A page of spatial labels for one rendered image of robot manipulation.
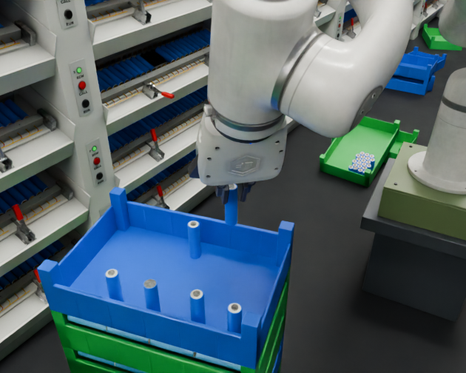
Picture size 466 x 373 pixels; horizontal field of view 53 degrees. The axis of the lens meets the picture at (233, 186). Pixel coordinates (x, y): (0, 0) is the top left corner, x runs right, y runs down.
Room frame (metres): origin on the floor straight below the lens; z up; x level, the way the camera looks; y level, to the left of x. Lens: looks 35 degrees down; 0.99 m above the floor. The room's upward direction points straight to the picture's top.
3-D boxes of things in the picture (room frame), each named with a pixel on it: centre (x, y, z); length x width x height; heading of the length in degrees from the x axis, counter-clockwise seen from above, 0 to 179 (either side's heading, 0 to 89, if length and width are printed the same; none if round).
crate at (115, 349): (0.49, 0.08, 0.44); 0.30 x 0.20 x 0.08; 72
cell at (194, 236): (0.55, 0.06, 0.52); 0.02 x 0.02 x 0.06
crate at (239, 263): (0.49, 0.08, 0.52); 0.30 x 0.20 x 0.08; 72
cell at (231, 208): (0.53, 0.00, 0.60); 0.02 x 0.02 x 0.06
